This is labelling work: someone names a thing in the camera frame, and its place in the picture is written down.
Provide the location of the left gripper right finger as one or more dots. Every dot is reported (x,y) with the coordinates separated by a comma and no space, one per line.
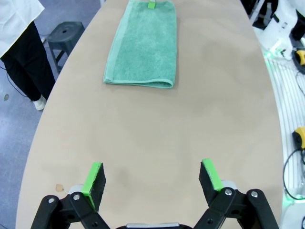
(209,186)

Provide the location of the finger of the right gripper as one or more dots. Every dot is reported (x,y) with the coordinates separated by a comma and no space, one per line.
(151,4)

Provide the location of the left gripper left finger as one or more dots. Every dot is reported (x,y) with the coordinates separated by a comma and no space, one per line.
(95,186)

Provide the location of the green terry towel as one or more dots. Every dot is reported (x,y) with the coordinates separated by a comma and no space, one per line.
(145,47)

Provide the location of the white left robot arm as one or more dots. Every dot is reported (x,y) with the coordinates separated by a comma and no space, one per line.
(297,214)

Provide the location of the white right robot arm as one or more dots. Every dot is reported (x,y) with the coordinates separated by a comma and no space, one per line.
(283,14)

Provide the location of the dark plastic stool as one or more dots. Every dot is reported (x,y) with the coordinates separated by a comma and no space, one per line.
(65,31)

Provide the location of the yellow emergency stop button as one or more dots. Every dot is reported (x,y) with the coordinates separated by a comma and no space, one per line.
(301,57)
(299,137)

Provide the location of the person in white shirt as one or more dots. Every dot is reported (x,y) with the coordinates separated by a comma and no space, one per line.
(14,23)

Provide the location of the white aluminium rail base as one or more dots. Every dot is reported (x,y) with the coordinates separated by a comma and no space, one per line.
(281,90)

